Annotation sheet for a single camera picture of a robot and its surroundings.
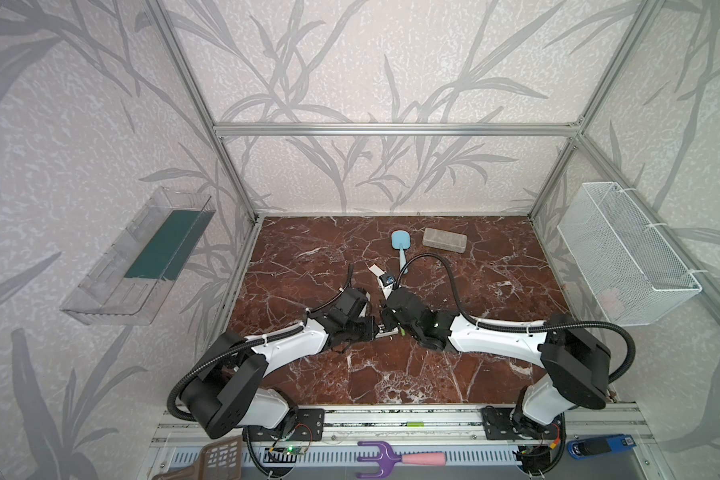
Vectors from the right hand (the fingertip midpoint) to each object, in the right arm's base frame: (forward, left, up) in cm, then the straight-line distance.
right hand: (384, 290), depth 85 cm
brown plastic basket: (-39, +39, -11) cm, 56 cm away
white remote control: (-8, -1, -11) cm, 14 cm away
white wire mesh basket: (-8, -53, +21) cm, 58 cm away
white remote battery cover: (+16, +3, -13) cm, 21 cm away
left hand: (-7, +1, -7) cm, 10 cm away
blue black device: (-37, -45, -8) cm, 58 cm away
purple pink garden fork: (-39, -1, -11) cm, 40 cm away
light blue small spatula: (+28, -7, -12) cm, 31 cm away
